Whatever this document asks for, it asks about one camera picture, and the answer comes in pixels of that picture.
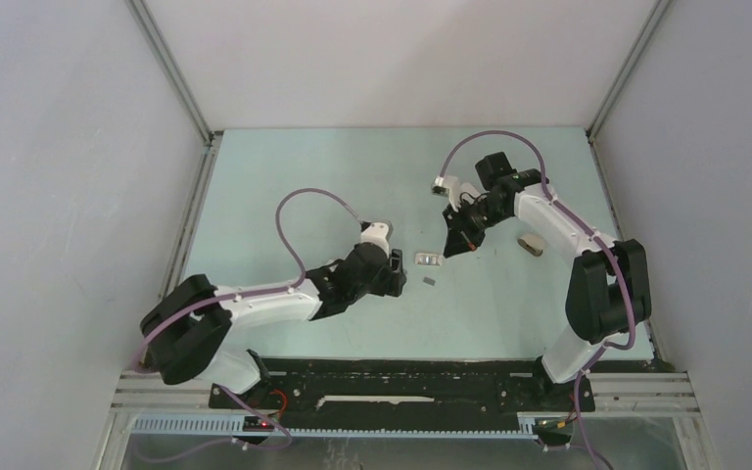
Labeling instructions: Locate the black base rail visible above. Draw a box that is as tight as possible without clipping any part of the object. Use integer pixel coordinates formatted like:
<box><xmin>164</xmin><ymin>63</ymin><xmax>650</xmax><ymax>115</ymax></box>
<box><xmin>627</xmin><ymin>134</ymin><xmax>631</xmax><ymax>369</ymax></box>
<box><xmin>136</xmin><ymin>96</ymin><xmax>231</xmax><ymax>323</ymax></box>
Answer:
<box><xmin>244</xmin><ymin>358</ymin><xmax>595</xmax><ymax>433</ymax></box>

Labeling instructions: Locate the long white stapler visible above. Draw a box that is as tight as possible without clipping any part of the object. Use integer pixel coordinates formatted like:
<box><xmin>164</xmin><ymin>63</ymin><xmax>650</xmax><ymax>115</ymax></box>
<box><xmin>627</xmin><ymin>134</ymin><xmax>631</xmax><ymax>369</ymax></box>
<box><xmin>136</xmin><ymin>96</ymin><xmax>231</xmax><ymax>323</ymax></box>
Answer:
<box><xmin>459</xmin><ymin>183</ymin><xmax>481</xmax><ymax>199</ymax></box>

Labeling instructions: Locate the left aluminium frame post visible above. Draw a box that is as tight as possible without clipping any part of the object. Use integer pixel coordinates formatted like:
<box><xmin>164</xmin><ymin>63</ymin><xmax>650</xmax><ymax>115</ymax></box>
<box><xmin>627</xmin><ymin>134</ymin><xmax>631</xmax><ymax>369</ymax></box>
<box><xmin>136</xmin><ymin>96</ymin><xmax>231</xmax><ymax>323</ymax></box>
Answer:
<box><xmin>125</xmin><ymin>0</ymin><xmax>215</xmax><ymax>144</ymax></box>

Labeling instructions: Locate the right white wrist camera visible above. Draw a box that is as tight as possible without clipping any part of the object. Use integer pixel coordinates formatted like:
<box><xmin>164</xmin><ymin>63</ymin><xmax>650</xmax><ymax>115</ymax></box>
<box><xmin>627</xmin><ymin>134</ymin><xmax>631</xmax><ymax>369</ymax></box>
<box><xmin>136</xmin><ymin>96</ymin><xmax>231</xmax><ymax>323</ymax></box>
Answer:
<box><xmin>431</xmin><ymin>175</ymin><xmax>461</xmax><ymax>212</ymax></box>

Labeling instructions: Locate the beige brown mini stapler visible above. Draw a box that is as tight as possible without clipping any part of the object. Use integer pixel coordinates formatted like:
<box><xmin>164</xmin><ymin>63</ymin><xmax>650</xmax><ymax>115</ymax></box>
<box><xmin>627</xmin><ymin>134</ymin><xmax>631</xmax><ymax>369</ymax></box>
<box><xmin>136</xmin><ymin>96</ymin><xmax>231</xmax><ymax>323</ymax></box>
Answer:
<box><xmin>518</xmin><ymin>233</ymin><xmax>546</xmax><ymax>258</ymax></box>

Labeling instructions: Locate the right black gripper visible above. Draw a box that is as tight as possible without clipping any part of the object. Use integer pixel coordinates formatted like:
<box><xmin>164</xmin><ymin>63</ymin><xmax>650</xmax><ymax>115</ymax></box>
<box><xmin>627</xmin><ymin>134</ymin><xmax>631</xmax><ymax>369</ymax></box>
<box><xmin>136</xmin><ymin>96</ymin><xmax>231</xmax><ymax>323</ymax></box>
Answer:
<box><xmin>443</xmin><ymin>197</ymin><xmax>510</xmax><ymax>259</ymax></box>

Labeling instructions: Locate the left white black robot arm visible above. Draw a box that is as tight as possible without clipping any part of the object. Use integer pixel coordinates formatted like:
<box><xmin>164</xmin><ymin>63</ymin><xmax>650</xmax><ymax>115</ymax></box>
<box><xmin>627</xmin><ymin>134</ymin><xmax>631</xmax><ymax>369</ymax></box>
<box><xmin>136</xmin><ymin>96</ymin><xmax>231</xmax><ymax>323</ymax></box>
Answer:
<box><xmin>140</xmin><ymin>243</ymin><xmax>406</xmax><ymax>408</ymax></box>

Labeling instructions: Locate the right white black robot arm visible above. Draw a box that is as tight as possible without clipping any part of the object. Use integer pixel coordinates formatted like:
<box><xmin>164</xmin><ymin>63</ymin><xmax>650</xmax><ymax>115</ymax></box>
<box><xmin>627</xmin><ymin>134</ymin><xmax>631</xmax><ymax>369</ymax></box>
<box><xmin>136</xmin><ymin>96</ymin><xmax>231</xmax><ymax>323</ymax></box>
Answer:
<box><xmin>432</xmin><ymin>152</ymin><xmax>652</xmax><ymax>409</ymax></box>

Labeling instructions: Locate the aluminium frame post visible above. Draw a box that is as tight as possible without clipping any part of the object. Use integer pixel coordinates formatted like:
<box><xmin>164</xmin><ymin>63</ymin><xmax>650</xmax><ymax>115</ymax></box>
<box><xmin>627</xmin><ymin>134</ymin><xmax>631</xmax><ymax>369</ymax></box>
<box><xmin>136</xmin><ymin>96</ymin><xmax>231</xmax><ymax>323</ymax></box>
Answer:
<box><xmin>587</xmin><ymin>0</ymin><xmax>676</xmax><ymax>144</ymax></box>
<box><xmin>125</xmin><ymin>0</ymin><xmax>215</xmax><ymax>144</ymax></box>

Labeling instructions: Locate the right aluminium frame post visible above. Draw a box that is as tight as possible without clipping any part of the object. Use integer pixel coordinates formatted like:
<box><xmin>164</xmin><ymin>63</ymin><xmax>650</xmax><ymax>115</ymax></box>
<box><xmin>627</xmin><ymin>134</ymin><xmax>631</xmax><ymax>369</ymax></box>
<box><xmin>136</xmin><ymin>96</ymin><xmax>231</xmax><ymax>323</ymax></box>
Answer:
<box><xmin>587</xmin><ymin>0</ymin><xmax>676</xmax><ymax>144</ymax></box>

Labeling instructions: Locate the staple box tray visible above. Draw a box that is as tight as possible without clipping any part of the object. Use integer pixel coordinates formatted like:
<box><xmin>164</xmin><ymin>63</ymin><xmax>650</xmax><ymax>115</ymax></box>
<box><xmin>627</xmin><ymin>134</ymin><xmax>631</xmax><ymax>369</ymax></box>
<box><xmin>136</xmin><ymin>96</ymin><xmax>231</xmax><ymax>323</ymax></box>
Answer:
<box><xmin>414</xmin><ymin>252</ymin><xmax>445</xmax><ymax>266</ymax></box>

